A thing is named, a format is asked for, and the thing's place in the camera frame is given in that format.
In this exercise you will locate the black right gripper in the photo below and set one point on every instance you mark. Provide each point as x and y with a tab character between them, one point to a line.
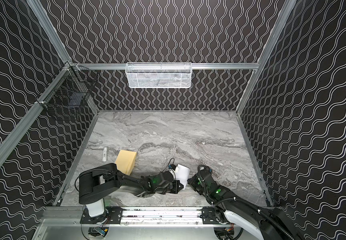
197	181

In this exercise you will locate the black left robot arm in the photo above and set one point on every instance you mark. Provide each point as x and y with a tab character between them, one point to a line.
97	183

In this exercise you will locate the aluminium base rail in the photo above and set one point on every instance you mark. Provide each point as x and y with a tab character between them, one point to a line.
133	217

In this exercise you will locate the aluminium left side rail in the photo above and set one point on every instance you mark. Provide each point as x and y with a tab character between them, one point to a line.
15	136

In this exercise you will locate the tan kraft envelope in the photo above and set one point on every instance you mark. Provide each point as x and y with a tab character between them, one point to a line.
125	161

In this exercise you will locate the aluminium corner post left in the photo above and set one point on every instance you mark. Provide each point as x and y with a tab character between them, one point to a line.
49	29

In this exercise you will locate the aluminium back crossbar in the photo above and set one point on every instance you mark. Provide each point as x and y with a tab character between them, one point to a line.
170	66

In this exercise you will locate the aluminium corner post right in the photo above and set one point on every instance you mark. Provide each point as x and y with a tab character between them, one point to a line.
269	46

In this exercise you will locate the black wire basket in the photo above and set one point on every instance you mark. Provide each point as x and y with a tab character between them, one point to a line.
68	101

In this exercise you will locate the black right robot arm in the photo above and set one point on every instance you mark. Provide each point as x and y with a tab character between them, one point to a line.
265	223

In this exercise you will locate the white wire basket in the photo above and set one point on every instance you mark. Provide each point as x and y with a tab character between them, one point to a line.
157	79

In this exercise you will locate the small glue stick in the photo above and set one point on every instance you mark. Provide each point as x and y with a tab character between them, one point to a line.
104	154

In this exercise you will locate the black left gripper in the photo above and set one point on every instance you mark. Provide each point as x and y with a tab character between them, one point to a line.
174	185

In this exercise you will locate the aluminium corner post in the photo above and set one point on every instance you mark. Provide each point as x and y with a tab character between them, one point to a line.
49	29
269	46

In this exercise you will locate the blue floral letter paper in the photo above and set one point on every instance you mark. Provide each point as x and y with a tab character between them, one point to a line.
182	174

